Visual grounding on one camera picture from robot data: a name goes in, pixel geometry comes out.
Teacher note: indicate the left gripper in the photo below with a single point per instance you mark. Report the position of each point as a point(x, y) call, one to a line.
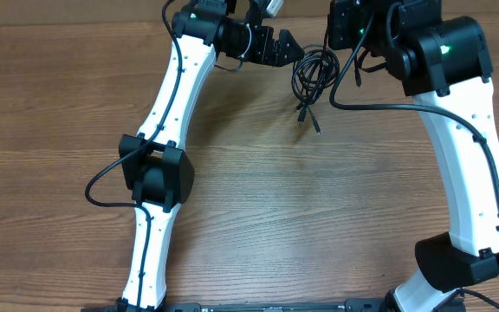
point(276, 53)

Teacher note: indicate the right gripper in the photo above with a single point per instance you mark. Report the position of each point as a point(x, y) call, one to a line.
point(340, 21)

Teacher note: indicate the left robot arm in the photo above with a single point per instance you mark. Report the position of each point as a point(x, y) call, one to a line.
point(156, 167)

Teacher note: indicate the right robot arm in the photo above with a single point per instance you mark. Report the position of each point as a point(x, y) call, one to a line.
point(445, 67)

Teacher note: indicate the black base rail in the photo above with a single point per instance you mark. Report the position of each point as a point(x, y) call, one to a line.
point(349, 305)

